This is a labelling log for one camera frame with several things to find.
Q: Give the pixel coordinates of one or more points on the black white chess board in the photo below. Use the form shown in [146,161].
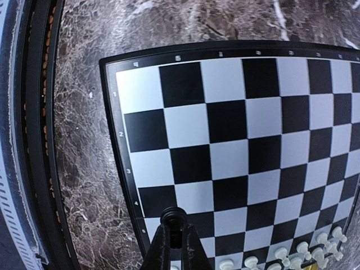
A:
[243,136]

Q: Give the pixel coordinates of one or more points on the white chess pieces row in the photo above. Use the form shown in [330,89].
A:
[309,251]

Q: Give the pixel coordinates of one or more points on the grey slotted cable duct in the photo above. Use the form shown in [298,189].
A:
[13,206]

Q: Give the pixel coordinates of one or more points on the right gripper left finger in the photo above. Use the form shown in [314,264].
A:
[158,255]

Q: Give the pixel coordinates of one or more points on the black chess pawn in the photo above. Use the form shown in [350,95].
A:
[174,218]

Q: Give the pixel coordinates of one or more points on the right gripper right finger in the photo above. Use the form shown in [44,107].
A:
[193,255]

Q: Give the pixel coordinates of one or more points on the black front rail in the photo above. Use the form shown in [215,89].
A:
[33,123]

